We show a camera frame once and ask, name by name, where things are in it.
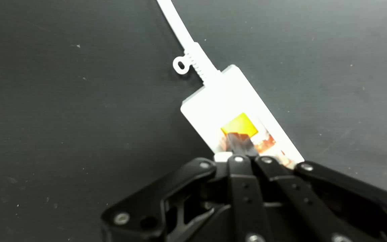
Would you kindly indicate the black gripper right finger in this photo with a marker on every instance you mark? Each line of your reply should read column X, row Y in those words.
column 318, row 207

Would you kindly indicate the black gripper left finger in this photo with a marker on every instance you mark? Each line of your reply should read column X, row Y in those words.
column 242, row 202

